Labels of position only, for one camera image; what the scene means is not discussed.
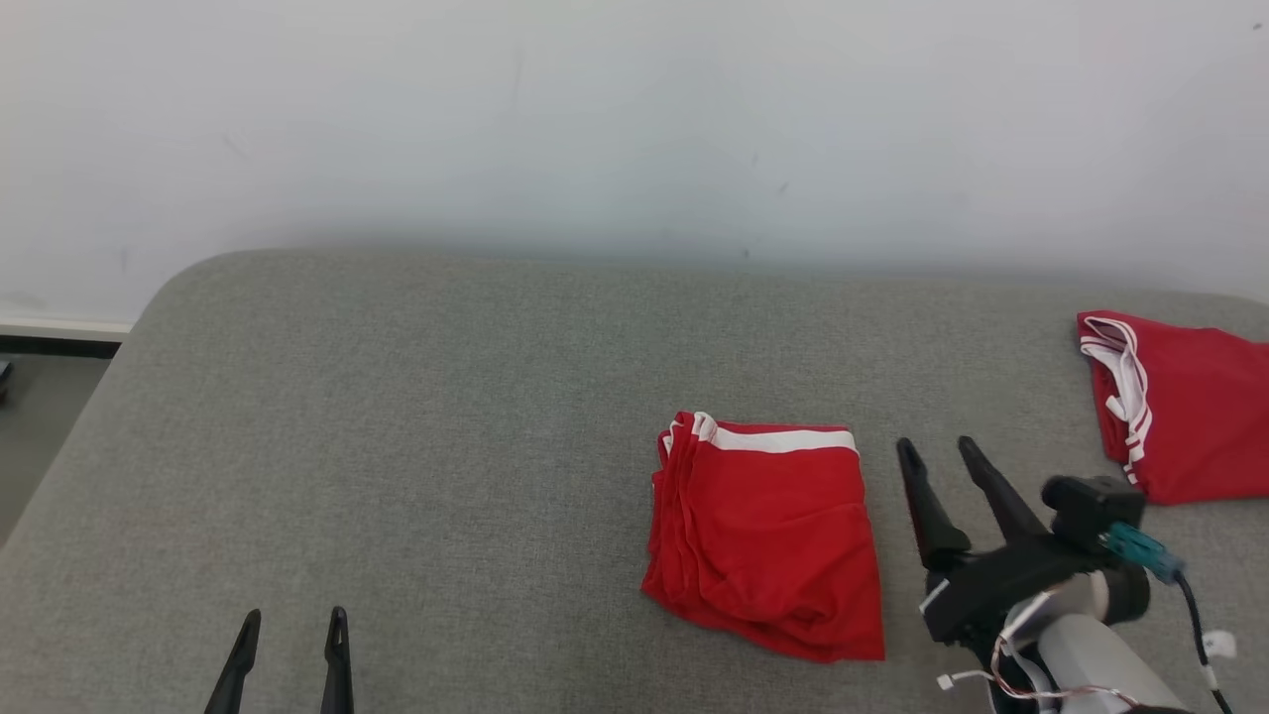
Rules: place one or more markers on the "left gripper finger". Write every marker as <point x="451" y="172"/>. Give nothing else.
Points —
<point x="337" y="684"/>
<point x="236" y="684"/>

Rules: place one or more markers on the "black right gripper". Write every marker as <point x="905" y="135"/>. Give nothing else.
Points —
<point x="991" y="590"/>

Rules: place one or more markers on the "red white shorts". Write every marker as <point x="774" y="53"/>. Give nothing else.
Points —
<point x="773" y="535"/>

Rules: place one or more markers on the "red Bulls 23 jersey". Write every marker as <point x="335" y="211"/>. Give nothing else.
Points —
<point x="1200" y="416"/>

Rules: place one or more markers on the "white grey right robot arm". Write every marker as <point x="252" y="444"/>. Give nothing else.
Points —
<point x="1100" y="659"/>

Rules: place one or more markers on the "white black skirting board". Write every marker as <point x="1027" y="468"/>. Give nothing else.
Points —
<point x="59" y="339"/>

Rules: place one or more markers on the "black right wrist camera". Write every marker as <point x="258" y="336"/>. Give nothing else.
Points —
<point x="1086" y="506"/>

